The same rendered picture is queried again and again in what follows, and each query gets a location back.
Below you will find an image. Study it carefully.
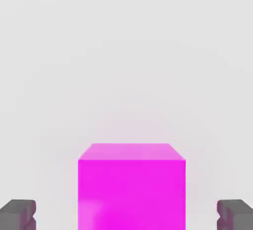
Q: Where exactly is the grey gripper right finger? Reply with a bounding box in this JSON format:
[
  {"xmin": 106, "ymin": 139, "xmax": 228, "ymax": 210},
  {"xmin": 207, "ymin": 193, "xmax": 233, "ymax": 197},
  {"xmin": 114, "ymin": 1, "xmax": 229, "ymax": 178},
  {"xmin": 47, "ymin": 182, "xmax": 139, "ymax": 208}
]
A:
[{"xmin": 216, "ymin": 199, "xmax": 253, "ymax": 230}]

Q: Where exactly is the small magenta cube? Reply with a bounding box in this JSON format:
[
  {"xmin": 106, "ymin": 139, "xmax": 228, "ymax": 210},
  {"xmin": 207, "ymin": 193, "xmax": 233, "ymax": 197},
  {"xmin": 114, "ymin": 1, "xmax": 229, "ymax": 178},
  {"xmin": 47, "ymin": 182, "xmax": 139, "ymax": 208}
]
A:
[{"xmin": 77, "ymin": 143, "xmax": 186, "ymax": 230}]

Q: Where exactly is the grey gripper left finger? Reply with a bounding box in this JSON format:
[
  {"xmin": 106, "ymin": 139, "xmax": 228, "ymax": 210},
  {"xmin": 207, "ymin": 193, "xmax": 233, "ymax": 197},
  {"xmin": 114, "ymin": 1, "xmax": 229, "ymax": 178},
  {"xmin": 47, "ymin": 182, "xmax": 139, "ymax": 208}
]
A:
[{"xmin": 0, "ymin": 199, "xmax": 37, "ymax": 230}]

